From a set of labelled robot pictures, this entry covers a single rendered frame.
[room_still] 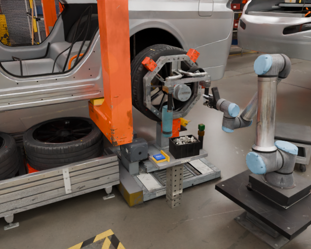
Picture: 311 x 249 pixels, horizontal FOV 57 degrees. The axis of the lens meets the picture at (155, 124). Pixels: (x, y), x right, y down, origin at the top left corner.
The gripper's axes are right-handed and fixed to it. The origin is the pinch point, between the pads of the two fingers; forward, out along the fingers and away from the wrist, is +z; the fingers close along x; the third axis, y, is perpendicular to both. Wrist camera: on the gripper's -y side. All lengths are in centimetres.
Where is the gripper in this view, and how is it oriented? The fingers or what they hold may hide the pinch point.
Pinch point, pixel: (205, 94)
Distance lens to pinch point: 238.9
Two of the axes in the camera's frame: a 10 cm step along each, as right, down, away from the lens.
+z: -4.6, -3.5, 8.1
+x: 8.9, -1.8, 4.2
